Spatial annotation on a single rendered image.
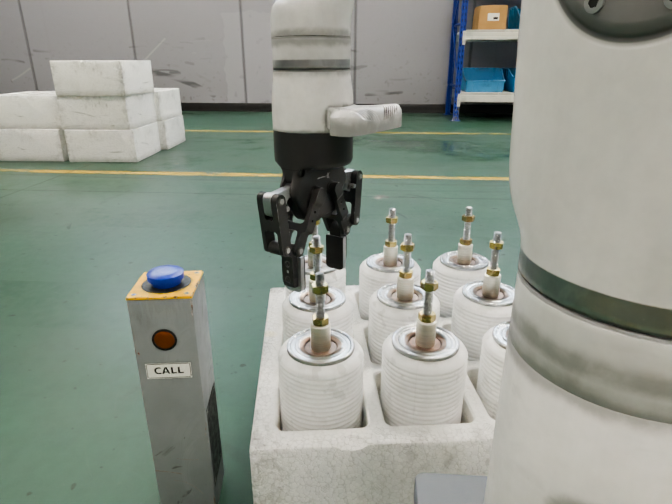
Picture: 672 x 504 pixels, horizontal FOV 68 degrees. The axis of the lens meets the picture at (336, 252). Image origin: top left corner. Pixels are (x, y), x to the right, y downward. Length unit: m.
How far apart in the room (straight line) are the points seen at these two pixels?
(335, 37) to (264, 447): 0.40
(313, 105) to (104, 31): 5.99
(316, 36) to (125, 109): 2.66
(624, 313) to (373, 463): 0.42
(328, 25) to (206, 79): 5.54
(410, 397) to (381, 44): 5.25
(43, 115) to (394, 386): 2.96
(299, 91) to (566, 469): 0.34
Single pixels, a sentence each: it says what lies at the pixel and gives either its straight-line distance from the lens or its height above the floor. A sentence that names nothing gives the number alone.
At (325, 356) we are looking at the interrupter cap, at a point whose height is 0.25.
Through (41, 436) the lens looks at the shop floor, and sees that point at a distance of 0.95.
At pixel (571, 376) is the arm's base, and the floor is 0.45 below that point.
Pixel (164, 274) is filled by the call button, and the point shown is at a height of 0.33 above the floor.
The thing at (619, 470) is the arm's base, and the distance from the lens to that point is 0.21.
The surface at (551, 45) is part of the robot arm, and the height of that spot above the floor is 0.56.
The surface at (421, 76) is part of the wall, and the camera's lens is 5.71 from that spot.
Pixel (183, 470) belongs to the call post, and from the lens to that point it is 0.70.
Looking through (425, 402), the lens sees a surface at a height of 0.21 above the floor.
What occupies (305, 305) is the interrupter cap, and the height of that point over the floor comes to 0.25.
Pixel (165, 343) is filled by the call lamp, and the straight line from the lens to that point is 0.59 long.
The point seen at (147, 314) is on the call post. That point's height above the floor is 0.29.
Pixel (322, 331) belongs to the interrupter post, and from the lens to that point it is 0.55.
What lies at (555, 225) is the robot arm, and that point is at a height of 0.50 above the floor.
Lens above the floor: 0.55
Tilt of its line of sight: 21 degrees down
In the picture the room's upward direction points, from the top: straight up
